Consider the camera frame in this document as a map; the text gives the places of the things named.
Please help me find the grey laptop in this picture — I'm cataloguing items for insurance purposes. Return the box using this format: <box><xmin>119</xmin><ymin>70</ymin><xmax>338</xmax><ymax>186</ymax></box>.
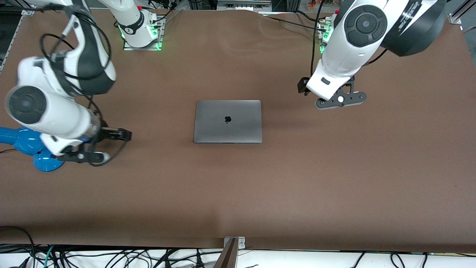
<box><xmin>193</xmin><ymin>99</ymin><xmax>263</xmax><ymax>144</ymax></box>

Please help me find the thick black looped cable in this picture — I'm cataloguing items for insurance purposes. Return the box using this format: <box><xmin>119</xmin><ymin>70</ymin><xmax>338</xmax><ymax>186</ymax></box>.
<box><xmin>0</xmin><ymin>225</ymin><xmax>37</xmax><ymax>268</ymax></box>

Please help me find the teal cable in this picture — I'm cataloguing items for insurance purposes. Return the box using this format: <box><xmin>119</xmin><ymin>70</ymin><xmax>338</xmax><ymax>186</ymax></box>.
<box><xmin>43</xmin><ymin>245</ymin><xmax>55</xmax><ymax>268</ymax></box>

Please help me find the black cable on table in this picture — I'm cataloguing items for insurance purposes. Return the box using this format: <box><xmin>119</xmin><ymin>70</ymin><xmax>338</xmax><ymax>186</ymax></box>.
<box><xmin>266</xmin><ymin>10</ymin><xmax>325</xmax><ymax>31</ymax></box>

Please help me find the white sheet under cables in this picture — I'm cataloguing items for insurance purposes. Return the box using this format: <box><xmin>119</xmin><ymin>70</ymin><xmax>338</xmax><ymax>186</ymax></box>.
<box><xmin>0</xmin><ymin>249</ymin><xmax>476</xmax><ymax>268</ymax></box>

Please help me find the metal table edge bracket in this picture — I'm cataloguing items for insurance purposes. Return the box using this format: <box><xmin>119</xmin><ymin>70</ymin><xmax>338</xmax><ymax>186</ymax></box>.
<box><xmin>214</xmin><ymin>236</ymin><xmax>246</xmax><ymax>268</ymax></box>

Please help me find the grey metal box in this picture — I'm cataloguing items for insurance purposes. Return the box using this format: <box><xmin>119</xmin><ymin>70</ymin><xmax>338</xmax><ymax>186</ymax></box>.
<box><xmin>217</xmin><ymin>0</ymin><xmax>273</xmax><ymax>11</ymax></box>

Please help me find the blue desk lamp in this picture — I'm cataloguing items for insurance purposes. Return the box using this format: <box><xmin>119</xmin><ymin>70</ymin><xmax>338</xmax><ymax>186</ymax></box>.
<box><xmin>0</xmin><ymin>127</ymin><xmax>64</xmax><ymax>172</ymax></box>

